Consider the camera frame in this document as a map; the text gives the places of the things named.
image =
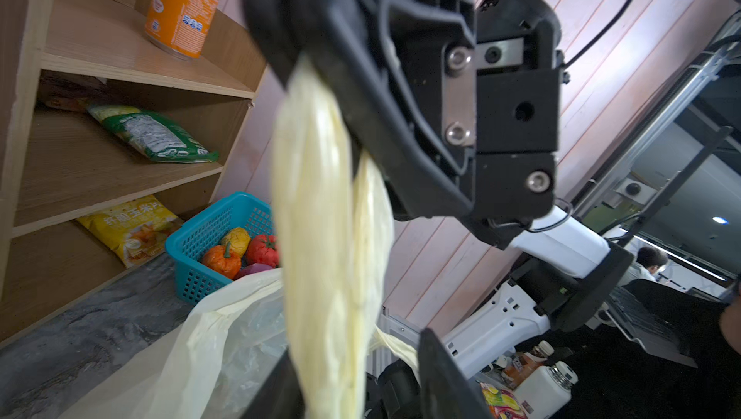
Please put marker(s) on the yellow toy pepper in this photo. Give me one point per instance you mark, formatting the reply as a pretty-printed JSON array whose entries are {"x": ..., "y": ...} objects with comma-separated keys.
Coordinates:
[{"x": 238, "y": 241}]

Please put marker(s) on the orange toy pumpkin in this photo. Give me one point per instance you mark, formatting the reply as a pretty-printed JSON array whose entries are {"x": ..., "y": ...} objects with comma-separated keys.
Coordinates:
[{"x": 222, "y": 260}]

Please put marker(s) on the person in background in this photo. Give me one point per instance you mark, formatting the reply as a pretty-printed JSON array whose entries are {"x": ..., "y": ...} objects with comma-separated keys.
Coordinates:
[{"x": 648, "y": 262}]

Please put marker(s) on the wooden shelf unit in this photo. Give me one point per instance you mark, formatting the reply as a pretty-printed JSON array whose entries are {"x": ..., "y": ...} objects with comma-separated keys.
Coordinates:
[{"x": 58, "y": 165}]

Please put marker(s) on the green snack packet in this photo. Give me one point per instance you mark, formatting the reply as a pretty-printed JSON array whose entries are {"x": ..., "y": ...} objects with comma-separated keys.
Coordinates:
[{"x": 152, "y": 134}]

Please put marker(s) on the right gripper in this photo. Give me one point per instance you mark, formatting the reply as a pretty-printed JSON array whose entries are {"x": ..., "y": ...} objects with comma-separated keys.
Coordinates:
[{"x": 457, "y": 104}]

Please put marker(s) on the yellow chips packet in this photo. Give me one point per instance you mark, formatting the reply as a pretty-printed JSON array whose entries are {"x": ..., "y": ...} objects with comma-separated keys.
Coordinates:
[{"x": 136, "y": 231}]

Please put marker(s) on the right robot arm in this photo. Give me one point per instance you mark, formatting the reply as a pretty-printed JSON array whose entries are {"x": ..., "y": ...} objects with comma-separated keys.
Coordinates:
[{"x": 569, "y": 274}]

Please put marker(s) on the yellow plastic grocery bag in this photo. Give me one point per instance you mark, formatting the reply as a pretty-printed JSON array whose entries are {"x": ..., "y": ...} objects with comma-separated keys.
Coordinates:
[{"x": 335, "y": 230}]

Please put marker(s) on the red toy tomato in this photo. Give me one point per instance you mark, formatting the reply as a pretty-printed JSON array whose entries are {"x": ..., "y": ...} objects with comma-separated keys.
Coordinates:
[{"x": 263, "y": 249}]

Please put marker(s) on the white bottle background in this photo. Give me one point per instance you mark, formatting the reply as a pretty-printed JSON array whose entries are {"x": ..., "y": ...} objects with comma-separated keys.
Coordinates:
[{"x": 546, "y": 391}]

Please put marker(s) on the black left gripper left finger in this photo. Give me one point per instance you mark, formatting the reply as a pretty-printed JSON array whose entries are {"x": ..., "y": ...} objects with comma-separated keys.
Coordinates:
[{"x": 280, "y": 396}]

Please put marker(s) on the teal plastic basket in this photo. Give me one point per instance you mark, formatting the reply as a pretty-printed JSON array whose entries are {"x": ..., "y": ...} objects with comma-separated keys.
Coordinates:
[{"x": 197, "y": 236}]

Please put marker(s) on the orange soda can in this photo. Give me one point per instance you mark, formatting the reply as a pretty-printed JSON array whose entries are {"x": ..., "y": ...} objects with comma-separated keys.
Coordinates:
[{"x": 180, "y": 27}]

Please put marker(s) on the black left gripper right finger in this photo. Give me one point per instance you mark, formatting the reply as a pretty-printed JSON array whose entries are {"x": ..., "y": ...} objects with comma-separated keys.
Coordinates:
[{"x": 444, "y": 392}]

